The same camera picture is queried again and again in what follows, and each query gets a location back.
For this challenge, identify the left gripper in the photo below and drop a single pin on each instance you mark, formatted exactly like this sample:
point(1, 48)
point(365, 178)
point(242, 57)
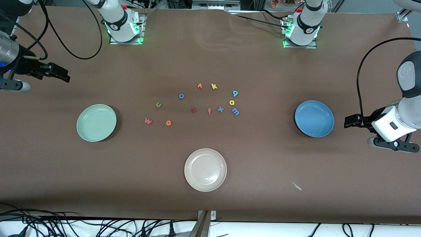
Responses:
point(369, 120)

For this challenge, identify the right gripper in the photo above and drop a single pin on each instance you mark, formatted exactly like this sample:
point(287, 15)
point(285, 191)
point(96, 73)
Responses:
point(26, 65)

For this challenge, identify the pink foam letter w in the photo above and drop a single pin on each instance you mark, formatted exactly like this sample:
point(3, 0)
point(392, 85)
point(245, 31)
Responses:
point(148, 121)

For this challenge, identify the blue foam letter m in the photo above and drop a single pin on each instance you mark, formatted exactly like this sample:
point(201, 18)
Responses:
point(235, 112)

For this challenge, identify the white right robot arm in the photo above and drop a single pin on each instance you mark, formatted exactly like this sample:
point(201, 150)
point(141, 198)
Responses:
point(118, 23)

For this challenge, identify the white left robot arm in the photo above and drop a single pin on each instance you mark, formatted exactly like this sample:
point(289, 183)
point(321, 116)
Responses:
point(304, 26)

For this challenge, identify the blue plate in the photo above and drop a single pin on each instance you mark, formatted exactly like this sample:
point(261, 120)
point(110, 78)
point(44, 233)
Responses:
point(314, 118)

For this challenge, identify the green plate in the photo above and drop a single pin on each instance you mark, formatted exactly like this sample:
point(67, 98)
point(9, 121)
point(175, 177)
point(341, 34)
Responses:
point(96, 122)

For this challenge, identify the white paper scrap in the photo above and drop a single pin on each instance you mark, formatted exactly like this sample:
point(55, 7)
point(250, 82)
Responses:
point(297, 187)

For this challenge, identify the aluminium corner profile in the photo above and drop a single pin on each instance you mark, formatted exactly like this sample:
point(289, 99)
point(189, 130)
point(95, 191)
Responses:
point(403, 16)

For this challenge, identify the blue foam letter x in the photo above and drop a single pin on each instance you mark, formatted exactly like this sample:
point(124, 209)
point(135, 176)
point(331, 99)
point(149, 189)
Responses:
point(220, 109)

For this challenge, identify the brown table cover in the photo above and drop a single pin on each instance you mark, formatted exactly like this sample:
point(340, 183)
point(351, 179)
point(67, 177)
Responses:
point(230, 59)

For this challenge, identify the colourful background object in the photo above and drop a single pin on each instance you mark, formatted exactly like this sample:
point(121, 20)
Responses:
point(279, 3)

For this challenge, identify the beige plate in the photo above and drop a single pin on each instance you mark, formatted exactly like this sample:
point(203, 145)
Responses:
point(205, 170)

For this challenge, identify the grey metal box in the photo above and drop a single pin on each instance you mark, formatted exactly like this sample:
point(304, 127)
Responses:
point(213, 5)

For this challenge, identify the black power plug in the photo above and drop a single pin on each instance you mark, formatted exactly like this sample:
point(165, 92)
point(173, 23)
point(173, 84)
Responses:
point(143, 231)
point(171, 229)

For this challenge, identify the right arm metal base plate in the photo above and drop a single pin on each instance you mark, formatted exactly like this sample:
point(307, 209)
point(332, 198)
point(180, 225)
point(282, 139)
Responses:
point(115, 42)

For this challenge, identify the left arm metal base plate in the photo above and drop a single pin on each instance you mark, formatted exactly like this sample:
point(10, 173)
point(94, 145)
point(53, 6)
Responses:
point(312, 46)

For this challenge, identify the black background frame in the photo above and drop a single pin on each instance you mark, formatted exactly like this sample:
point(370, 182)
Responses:
point(179, 4)

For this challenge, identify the aluminium profile bracket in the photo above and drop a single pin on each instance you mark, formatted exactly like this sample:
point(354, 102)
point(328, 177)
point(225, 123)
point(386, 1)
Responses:
point(204, 223)

